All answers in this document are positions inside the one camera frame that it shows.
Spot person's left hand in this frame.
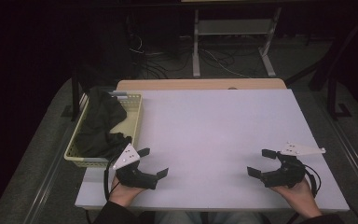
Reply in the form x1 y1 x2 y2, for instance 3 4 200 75
109 175 146 208

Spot dark cloth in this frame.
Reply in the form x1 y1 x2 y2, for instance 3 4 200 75
75 87 132 161

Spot yellow plastic basket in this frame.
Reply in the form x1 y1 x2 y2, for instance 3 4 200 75
63 92 144 169

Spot person's left sleeve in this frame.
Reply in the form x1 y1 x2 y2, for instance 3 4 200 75
92 201 142 224

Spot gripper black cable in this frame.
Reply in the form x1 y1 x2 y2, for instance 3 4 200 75
103 154 121 202
303 163 322 199

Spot person's right sleeve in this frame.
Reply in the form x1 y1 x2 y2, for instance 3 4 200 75
301 214 346 224

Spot floor cables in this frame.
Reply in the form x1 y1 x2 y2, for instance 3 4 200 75
124 15 262 79

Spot white metal stand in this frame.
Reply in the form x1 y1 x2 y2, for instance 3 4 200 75
192 7 282 78

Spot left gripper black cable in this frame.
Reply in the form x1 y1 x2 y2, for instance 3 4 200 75
103 154 121 202

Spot person's sleeve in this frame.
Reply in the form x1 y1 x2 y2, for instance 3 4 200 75
301 214 346 224
92 201 142 224

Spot person's right hand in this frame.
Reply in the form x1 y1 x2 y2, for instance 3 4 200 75
270 177 324 219

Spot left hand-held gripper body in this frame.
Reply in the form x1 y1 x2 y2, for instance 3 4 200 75
112 143 158 190

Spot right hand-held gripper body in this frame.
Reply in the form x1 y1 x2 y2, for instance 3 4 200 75
259 142 326 189

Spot grey marker pen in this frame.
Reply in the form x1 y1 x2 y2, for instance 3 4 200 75
107 90 129 100

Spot black metal stand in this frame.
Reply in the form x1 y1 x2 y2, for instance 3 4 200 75
283 8 358 121

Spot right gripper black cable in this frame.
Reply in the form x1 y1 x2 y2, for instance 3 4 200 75
303 163 322 199

